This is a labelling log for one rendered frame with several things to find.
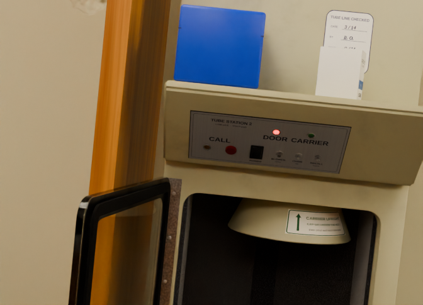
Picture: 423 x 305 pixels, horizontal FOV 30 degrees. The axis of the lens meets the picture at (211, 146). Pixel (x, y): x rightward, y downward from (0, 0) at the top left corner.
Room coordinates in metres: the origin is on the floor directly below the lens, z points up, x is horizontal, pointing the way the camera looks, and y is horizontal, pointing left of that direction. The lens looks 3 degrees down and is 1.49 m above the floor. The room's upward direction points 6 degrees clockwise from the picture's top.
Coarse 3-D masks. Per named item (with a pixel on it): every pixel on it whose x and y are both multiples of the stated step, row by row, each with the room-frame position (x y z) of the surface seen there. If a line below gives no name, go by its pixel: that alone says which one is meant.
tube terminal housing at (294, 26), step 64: (192, 0) 1.03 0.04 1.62; (256, 0) 1.03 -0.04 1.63; (320, 0) 1.03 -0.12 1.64; (384, 0) 1.02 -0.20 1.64; (384, 64) 1.02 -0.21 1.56; (192, 192) 1.03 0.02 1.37; (256, 192) 1.03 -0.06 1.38; (320, 192) 1.03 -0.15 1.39; (384, 192) 1.02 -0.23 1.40; (384, 256) 1.02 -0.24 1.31
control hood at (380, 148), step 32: (192, 96) 0.92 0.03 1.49; (224, 96) 0.92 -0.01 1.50; (256, 96) 0.92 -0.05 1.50; (288, 96) 0.91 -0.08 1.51; (320, 96) 0.91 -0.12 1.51; (352, 128) 0.93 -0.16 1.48; (384, 128) 0.93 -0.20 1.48; (416, 128) 0.93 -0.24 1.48; (192, 160) 1.00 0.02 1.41; (352, 160) 0.97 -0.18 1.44; (384, 160) 0.97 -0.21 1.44; (416, 160) 0.96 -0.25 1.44
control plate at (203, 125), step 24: (192, 120) 0.95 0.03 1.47; (216, 120) 0.94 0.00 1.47; (240, 120) 0.94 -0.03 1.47; (264, 120) 0.94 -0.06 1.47; (288, 120) 0.93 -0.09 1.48; (192, 144) 0.98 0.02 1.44; (216, 144) 0.97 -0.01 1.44; (240, 144) 0.97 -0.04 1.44; (264, 144) 0.97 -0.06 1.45; (288, 144) 0.96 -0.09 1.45; (312, 144) 0.96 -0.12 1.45; (336, 144) 0.96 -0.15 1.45; (288, 168) 0.99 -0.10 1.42; (312, 168) 0.99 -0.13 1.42; (336, 168) 0.99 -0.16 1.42
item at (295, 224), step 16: (240, 208) 1.11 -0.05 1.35; (256, 208) 1.08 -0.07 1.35; (272, 208) 1.06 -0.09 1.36; (288, 208) 1.06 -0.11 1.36; (304, 208) 1.06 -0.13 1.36; (320, 208) 1.07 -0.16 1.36; (336, 208) 1.09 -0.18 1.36; (240, 224) 1.08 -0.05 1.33; (256, 224) 1.06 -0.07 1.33; (272, 224) 1.05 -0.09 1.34; (288, 224) 1.05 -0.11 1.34; (304, 224) 1.05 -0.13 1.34; (320, 224) 1.06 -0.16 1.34; (336, 224) 1.07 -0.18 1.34; (288, 240) 1.04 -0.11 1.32; (304, 240) 1.04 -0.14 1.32; (320, 240) 1.05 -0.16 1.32; (336, 240) 1.06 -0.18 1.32
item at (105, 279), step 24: (120, 216) 0.82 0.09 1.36; (144, 216) 0.91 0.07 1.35; (96, 240) 0.75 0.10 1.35; (120, 240) 0.83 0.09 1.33; (144, 240) 0.92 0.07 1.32; (72, 264) 0.72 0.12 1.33; (96, 264) 0.76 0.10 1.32; (120, 264) 0.84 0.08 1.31; (144, 264) 0.93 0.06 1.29; (72, 288) 0.72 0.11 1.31; (96, 288) 0.77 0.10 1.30; (120, 288) 0.84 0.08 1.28; (144, 288) 0.94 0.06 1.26
